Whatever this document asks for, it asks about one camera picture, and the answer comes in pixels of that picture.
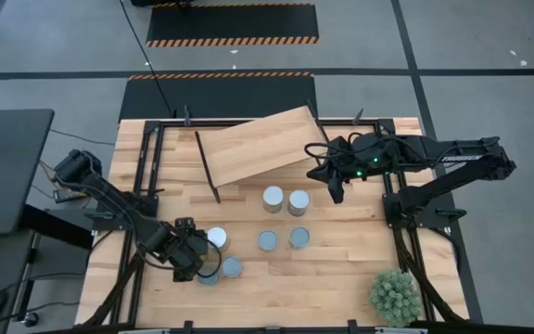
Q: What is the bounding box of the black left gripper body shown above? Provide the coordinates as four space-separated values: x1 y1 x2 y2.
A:
167 230 209 270

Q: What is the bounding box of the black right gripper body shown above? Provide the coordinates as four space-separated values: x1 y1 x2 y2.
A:
325 134 371 181

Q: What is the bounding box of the teal tuna fish can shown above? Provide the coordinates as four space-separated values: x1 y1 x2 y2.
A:
197 271 221 288

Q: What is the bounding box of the peaches tin can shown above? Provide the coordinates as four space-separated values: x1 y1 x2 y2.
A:
287 188 312 218
261 185 285 214

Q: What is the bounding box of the red tomato tin can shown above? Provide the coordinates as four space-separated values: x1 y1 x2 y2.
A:
222 256 244 279

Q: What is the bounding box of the carrot vegetables tin can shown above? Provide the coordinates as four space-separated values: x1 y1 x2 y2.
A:
288 226 312 251

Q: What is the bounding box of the green peas tin can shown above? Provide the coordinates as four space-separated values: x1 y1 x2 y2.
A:
257 230 279 253

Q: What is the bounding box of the wooden shelf with black legs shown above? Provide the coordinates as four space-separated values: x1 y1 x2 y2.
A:
194 104 331 204

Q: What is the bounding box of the green artificial plant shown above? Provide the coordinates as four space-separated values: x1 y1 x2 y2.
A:
367 268 424 328

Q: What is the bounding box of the black hazard-striped floor mat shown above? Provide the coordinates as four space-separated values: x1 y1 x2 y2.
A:
145 2 320 48
118 71 318 122

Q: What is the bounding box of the black desk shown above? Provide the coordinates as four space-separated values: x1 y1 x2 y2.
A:
0 109 56 238

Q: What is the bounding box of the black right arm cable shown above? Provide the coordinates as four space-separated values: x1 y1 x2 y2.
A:
303 132 359 161

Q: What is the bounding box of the black aluminium table frame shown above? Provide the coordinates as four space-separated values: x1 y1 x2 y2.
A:
81 107 470 334

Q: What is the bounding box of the black box with wires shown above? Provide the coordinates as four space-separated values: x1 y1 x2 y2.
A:
53 188 87 204

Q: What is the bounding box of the long thin black cable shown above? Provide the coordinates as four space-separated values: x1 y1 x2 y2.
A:
118 0 178 118

